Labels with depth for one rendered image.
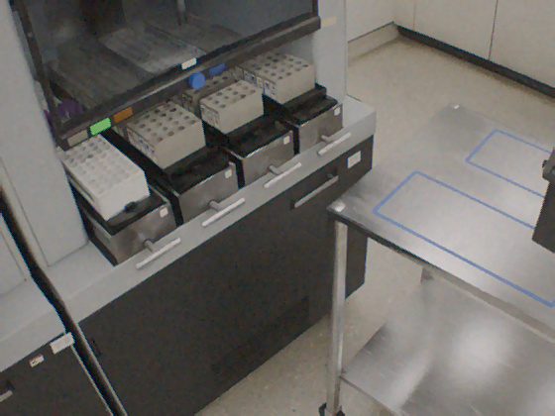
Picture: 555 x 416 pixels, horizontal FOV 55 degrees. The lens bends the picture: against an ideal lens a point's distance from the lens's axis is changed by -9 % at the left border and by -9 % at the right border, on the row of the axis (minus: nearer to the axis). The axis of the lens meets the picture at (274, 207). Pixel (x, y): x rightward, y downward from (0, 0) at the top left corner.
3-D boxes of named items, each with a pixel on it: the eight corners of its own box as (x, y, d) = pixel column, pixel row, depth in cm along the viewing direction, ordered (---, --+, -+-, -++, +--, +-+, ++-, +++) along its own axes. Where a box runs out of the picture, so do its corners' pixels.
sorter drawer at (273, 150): (94, 83, 157) (87, 55, 151) (134, 64, 163) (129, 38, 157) (259, 198, 114) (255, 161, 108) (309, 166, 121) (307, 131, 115)
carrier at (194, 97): (232, 96, 128) (229, 72, 124) (237, 99, 127) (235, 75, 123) (189, 117, 123) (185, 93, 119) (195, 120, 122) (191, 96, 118)
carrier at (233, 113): (258, 110, 123) (256, 86, 119) (264, 114, 122) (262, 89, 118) (214, 133, 117) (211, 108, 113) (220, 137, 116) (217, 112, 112)
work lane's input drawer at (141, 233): (-1, 130, 143) (-12, 101, 137) (43, 108, 149) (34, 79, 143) (130, 279, 100) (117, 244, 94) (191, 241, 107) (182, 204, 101)
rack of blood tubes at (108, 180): (45, 158, 119) (37, 135, 114) (83, 138, 123) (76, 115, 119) (107, 225, 101) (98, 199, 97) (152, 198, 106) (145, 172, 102)
